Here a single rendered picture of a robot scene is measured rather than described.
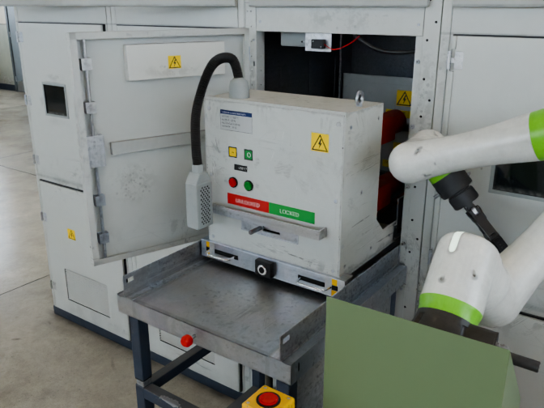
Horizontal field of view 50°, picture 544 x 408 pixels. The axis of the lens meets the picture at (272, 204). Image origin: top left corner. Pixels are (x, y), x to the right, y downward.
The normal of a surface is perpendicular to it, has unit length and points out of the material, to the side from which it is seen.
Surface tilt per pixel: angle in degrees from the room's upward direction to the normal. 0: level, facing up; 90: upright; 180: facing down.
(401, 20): 90
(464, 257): 45
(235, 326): 0
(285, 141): 90
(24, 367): 0
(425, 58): 90
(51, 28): 90
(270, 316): 0
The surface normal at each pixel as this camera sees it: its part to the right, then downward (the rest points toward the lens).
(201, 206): 0.81, 0.19
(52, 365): 0.00, -0.95
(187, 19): -0.58, 0.26
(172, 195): 0.58, 0.26
